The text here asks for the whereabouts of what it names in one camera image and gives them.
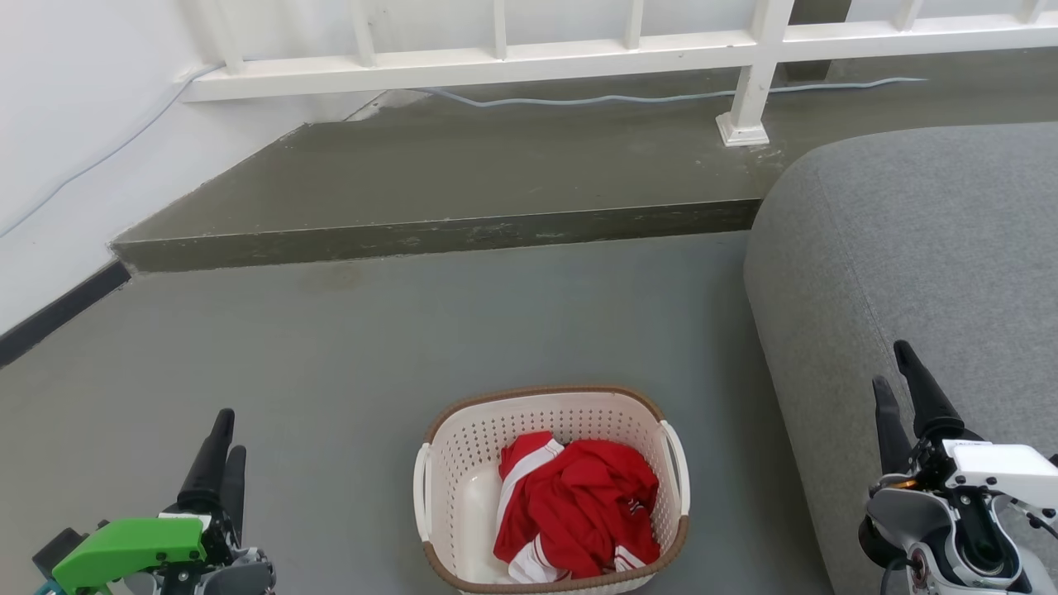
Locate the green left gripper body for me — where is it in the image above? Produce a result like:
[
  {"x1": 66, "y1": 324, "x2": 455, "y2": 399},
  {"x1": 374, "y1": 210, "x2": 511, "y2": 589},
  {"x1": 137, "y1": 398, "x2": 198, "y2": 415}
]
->
[{"x1": 31, "y1": 500, "x2": 241, "y2": 595}]

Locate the light blue floor cable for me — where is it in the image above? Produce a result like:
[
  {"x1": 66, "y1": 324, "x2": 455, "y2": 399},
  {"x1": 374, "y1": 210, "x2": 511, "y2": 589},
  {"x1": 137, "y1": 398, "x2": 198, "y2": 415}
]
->
[{"x1": 413, "y1": 77, "x2": 928, "y2": 109}]

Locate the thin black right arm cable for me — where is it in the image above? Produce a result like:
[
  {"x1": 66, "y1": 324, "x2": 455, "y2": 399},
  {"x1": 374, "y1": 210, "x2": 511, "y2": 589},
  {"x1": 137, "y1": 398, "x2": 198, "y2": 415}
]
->
[{"x1": 879, "y1": 557, "x2": 913, "y2": 595}]

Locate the raised grey concrete step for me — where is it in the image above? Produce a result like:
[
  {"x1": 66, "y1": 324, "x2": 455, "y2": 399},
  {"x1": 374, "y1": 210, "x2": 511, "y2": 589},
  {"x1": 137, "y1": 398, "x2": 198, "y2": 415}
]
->
[{"x1": 110, "y1": 48, "x2": 1058, "y2": 274}]

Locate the white perforated plastic laundry basket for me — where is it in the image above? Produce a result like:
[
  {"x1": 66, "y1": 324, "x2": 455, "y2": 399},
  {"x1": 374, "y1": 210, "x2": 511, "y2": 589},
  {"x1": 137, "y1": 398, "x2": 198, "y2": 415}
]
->
[{"x1": 413, "y1": 384, "x2": 691, "y2": 595}]

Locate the thin grey wall cable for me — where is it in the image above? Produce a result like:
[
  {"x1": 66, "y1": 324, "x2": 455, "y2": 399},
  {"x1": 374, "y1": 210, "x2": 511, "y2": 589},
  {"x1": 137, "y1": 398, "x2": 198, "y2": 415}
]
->
[{"x1": 0, "y1": 64, "x2": 221, "y2": 240}]

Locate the grey fabric sofa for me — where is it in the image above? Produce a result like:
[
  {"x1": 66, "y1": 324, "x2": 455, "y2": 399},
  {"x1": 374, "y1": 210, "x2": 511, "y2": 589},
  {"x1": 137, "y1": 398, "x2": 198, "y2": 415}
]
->
[{"x1": 742, "y1": 122, "x2": 1058, "y2": 595}]

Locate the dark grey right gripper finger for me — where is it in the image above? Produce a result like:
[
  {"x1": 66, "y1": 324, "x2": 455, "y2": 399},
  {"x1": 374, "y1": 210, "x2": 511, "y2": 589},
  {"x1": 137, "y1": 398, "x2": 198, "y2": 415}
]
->
[
  {"x1": 871, "y1": 376, "x2": 915, "y2": 477},
  {"x1": 894, "y1": 340, "x2": 966, "y2": 440}
]

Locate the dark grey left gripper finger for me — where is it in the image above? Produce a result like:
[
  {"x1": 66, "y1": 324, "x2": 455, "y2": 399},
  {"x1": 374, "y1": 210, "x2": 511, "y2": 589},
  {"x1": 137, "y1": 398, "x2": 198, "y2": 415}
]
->
[
  {"x1": 218, "y1": 445, "x2": 248, "y2": 546},
  {"x1": 177, "y1": 408, "x2": 236, "y2": 513}
]

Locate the red and white garment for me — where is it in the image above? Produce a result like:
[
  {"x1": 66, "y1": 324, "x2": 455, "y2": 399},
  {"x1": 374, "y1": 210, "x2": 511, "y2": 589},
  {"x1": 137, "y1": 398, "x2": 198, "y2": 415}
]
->
[{"x1": 493, "y1": 431, "x2": 662, "y2": 584}]

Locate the black baseboard strip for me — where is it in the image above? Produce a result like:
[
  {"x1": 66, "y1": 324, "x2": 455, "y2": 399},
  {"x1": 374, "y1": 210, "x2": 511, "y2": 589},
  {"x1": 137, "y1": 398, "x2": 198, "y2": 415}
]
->
[{"x1": 0, "y1": 260, "x2": 133, "y2": 369}]

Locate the white metal railing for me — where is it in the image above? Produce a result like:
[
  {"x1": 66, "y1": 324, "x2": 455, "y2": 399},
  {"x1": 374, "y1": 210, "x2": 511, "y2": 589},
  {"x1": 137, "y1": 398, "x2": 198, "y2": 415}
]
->
[{"x1": 178, "y1": 0, "x2": 1058, "y2": 148}]

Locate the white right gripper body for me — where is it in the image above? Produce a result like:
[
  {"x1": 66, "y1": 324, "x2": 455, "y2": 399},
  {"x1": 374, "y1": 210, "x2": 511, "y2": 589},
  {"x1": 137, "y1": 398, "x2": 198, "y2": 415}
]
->
[{"x1": 883, "y1": 418, "x2": 1058, "y2": 512}]

